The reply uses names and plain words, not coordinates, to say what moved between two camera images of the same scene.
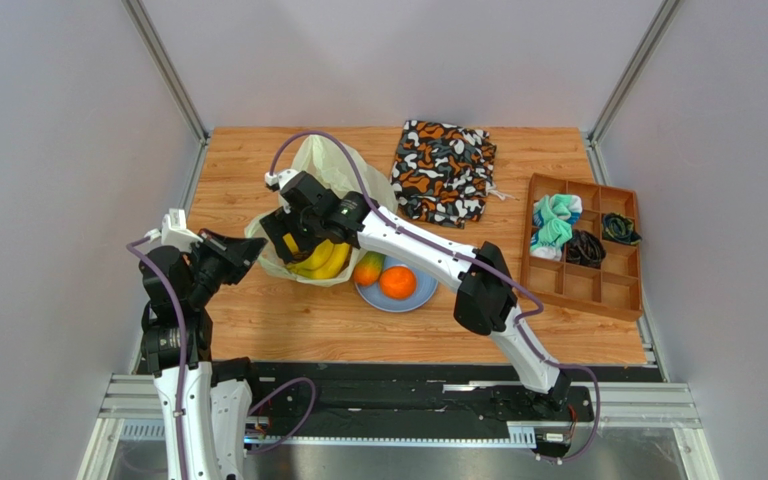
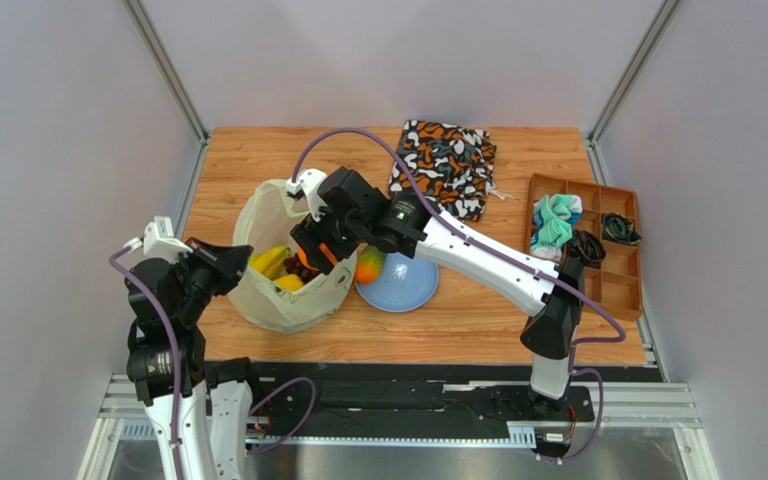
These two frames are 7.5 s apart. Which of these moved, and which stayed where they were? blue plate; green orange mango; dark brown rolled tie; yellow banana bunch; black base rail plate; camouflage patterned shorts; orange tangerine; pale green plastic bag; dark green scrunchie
Moved: yellow banana bunch; orange tangerine; pale green plastic bag
Stayed: camouflage patterned shorts; dark brown rolled tie; green orange mango; blue plate; dark green scrunchie; black base rail plate
